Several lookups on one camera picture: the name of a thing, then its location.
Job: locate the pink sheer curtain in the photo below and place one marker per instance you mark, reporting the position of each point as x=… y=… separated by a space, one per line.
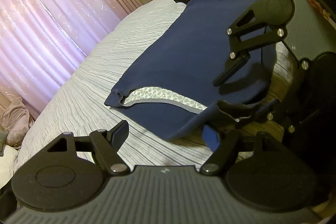
x=43 y=42

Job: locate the pink crumpled cloth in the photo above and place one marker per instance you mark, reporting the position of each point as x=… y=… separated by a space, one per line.
x=16 y=122

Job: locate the navy blue sweater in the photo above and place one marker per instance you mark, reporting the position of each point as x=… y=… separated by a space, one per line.
x=169 y=89

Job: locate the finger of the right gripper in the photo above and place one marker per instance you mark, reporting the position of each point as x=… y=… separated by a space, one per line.
x=250 y=118
x=261 y=24

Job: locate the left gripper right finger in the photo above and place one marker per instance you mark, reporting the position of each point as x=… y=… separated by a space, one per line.
x=262 y=173

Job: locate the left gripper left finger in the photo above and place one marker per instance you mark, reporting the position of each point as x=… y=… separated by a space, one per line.
x=71 y=170

